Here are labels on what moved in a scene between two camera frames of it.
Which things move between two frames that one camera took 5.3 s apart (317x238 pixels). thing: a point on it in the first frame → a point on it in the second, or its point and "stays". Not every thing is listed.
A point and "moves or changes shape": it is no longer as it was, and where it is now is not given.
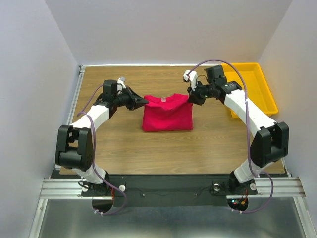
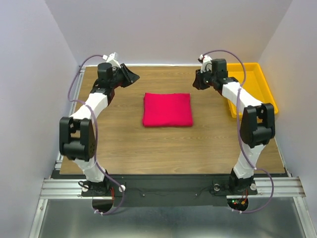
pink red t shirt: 174,113 moves or changes shape
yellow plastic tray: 258,90 stays
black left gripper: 135,101 → 130,77
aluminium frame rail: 284,187 stays
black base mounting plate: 168,190 stays
